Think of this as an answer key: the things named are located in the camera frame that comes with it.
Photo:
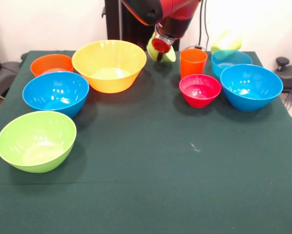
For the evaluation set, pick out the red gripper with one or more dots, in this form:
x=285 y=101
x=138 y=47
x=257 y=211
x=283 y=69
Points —
x=161 y=46

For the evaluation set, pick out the small green bowl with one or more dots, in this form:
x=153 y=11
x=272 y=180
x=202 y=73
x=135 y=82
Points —
x=170 y=57

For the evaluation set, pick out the large yellow bowl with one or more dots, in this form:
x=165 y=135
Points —
x=109 y=78

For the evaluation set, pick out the green cup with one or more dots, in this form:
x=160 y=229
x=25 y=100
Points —
x=226 y=42

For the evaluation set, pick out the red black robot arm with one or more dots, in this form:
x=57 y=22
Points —
x=175 y=9

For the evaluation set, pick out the orange cup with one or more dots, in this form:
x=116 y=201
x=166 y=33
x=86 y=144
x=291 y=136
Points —
x=193 y=65

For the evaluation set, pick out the small pink bowl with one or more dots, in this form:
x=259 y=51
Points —
x=199 y=90

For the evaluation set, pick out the small ribbed blue bowl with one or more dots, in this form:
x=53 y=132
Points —
x=233 y=59

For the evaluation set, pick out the dark green table cloth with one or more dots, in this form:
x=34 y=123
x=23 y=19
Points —
x=145 y=146

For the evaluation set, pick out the large blue bowl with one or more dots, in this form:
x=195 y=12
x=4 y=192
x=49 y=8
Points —
x=250 y=83
x=38 y=90

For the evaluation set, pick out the orange bowl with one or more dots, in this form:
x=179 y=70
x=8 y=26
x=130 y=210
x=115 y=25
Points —
x=48 y=62

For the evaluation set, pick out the black chair base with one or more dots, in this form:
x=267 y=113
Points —
x=289 y=75

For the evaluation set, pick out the large green bowl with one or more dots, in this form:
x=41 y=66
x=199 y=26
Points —
x=36 y=139

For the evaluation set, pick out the grey base leg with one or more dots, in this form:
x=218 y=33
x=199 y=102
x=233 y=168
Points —
x=4 y=73

